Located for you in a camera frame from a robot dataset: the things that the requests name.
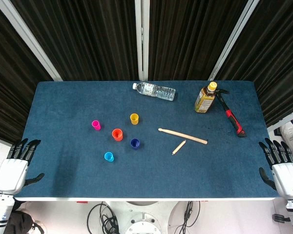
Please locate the orange plastic cup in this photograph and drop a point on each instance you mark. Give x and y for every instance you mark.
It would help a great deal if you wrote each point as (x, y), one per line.
(117, 134)

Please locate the black device with blue light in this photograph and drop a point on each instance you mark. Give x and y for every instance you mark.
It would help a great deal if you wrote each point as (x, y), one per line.
(278, 132)

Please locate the red tape strip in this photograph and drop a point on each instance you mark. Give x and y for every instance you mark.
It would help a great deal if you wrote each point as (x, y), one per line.
(82, 201)

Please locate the dark blue plastic cup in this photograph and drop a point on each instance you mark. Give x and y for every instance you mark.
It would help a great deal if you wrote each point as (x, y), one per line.
(135, 143)

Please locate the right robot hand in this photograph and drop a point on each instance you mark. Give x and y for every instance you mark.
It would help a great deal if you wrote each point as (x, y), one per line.
(289, 178)

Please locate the short wooden pen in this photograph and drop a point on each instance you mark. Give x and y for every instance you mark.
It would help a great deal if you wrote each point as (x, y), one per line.
(179, 147)

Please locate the black caster wheel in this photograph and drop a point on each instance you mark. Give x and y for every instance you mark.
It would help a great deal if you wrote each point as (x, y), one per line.
(278, 218)

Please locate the pink plastic cup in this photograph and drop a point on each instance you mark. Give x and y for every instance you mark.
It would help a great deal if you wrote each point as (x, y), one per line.
(96, 125)

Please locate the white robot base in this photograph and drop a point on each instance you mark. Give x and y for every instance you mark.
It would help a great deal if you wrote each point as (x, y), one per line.
(141, 219)

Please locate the white metal frame post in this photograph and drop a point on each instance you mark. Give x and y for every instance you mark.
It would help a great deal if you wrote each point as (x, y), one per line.
(280, 123)
(142, 36)
(230, 41)
(27, 36)

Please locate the yellow plastic cup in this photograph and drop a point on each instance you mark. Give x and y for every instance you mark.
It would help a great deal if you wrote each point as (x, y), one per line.
(134, 119)

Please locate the black bag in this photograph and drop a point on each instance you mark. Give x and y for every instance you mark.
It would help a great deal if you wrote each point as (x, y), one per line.
(22, 223)

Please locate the blue fabric table cover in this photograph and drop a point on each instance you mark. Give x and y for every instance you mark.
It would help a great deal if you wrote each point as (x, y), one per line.
(146, 175)

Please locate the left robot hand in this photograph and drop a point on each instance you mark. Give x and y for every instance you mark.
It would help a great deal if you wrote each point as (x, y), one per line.
(11, 175)

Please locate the tea bottle with yellow cap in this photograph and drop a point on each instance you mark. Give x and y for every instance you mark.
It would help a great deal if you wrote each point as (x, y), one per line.
(204, 101)

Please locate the clear plastic water bottle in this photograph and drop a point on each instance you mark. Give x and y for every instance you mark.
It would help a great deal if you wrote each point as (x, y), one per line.
(156, 91)

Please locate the black pleated curtain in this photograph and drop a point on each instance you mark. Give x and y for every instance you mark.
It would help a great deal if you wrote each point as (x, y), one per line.
(9, 73)
(278, 61)
(88, 36)
(190, 36)

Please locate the light blue plastic cup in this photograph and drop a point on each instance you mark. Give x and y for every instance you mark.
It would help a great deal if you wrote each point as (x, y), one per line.
(109, 157)

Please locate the wooden drumstick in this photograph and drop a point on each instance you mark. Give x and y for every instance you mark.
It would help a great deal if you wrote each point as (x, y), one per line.
(183, 135)

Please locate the red and black hammer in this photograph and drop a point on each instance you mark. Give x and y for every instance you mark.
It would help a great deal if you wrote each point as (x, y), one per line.
(233, 119)

